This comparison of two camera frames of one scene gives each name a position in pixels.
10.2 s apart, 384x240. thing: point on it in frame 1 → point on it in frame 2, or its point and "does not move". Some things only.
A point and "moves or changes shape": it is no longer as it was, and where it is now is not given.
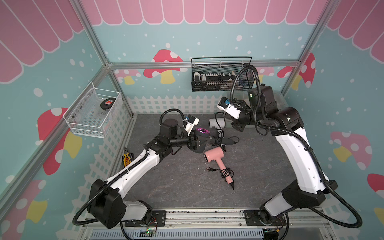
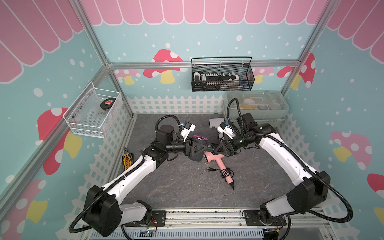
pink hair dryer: (217, 153) does not move
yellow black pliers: (127, 158) does not move
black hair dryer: (204, 132) moves or changes shape
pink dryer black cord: (226, 173) does not move
